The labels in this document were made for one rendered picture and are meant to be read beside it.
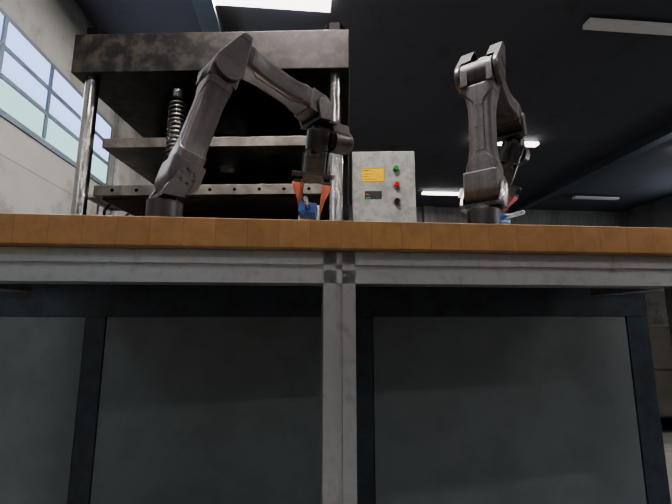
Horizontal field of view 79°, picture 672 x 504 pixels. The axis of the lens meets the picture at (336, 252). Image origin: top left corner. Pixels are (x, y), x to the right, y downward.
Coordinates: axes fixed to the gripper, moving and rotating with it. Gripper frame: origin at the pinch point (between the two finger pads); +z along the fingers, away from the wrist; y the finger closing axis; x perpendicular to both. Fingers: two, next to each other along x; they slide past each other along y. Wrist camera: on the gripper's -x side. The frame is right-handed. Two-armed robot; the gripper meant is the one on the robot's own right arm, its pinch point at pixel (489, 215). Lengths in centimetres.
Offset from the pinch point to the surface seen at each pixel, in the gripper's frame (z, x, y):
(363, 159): -4, -95, -13
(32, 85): 6, -369, 156
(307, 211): 9, -11, 49
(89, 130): 13, -149, 102
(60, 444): 71, -12, 96
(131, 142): 14, -148, 84
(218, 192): 26, -112, 48
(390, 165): -5, -87, -24
